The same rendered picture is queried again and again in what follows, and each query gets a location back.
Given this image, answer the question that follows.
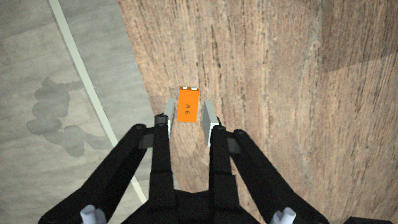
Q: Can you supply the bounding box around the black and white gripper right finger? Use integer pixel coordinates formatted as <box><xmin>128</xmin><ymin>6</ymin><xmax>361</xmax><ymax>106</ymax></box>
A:
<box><xmin>202</xmin><ymin>100</ymin><xmax>330</xmax><ymax>224</ymax></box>

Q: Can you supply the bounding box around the orange nine-volt battery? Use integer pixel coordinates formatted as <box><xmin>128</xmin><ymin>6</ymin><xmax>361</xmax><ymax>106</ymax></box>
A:
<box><xmin>177</xmin><ymin>86</ymin><xmax>199</xmax><ymax>122</ymax></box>

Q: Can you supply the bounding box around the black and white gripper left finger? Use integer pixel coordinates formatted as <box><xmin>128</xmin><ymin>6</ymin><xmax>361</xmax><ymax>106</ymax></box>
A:
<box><xmin>38</xmin><ymin>98</ymin><xmax>178</xmax><ymax>224</ymax></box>

